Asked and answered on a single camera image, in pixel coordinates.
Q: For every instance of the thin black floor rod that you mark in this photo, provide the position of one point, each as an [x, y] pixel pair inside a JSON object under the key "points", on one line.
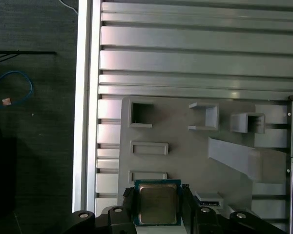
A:
{"points": [[27, 52]]}

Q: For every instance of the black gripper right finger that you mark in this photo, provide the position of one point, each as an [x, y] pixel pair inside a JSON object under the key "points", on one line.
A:
{"points": [[210, 221]]}

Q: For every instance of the grey parts rack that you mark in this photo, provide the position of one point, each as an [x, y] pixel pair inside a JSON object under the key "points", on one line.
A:
{"points": [[175, 136]]}

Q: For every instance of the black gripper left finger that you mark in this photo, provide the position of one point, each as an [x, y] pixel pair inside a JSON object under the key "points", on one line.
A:
{"points": [[117, 219]]}

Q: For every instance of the silver CPU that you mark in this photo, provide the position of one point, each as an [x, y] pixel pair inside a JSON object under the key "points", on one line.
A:
{"points": [[157, 202]]}

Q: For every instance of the pink tape tag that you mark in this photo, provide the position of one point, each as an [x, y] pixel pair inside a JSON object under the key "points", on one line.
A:
{"points": [[6, 101]]}

